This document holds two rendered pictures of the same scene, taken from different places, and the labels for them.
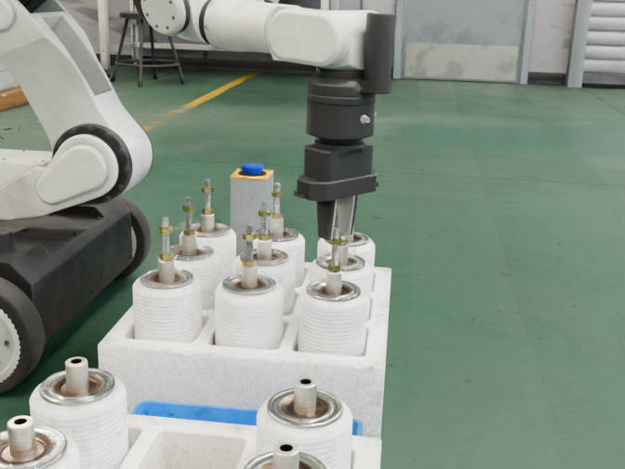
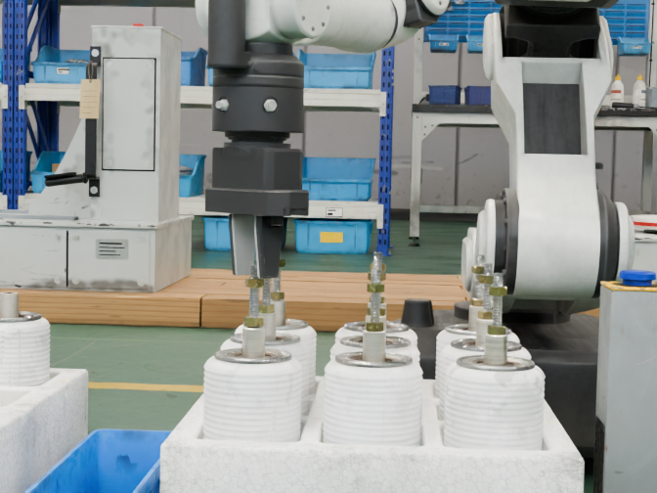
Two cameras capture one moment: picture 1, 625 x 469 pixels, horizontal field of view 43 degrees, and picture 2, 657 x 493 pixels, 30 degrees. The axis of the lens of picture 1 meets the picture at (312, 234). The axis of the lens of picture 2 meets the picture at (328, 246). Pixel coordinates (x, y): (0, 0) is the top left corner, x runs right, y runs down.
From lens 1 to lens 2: 1.60 m
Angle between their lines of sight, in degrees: 86
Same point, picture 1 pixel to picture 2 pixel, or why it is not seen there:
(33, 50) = (499, 100)
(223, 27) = not seen: hidden behind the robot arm
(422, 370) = not seen: outside the picture
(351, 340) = (210, 417)
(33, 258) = (422, 337)
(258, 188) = (607, 303)
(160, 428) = (32, 389)
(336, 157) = (218, 156)
